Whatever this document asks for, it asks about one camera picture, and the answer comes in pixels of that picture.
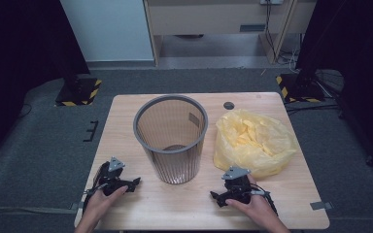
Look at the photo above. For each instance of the grey mesh waste basket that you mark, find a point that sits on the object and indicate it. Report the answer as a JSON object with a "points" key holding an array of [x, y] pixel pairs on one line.
{"points": [[175, 161]]}

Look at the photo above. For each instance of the light wooden desk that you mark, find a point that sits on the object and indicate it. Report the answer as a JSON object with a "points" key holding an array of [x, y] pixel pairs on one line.
{"points": [[207, 19]]}

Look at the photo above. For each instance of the yellow plastic bag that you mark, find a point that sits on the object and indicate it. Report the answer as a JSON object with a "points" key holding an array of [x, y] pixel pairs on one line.
{"points": [[255, 142]]}

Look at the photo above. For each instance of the dark round table grommet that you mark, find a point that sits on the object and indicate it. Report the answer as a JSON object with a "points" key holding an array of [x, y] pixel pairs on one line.
{"points": [[229, 105]]}

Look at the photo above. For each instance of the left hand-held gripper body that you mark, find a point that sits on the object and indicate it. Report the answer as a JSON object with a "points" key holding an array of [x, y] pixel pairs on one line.
{"points": [[108, 179]]}

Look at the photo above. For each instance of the black curtain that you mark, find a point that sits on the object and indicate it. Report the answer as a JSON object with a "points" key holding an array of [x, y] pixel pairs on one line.
{"points": [[22, 48], [356, 48]]}

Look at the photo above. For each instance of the person's right hand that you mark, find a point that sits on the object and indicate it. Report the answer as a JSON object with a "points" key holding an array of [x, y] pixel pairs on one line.
{"points": [[259, 210]]}

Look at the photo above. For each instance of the black stand base striped edge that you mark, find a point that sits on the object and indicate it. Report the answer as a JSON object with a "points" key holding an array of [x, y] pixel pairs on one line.
{"points": [[299, 89], [81, 92]]}

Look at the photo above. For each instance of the long grey floor tape strip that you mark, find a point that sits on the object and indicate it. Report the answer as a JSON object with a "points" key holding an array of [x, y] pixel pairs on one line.
{"points": [[29, 210]]}

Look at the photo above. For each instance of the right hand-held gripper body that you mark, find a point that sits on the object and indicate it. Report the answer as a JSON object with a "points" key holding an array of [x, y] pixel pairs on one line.
{"points": [[238, 189]]}

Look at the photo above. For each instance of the grey tape piece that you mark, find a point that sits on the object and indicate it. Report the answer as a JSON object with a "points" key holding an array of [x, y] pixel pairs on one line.
{"points": [[77, 205], [320, 205]]}

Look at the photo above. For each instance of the person's left hand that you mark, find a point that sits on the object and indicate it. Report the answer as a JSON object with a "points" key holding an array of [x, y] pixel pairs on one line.
{"points": [[98, 205]]}

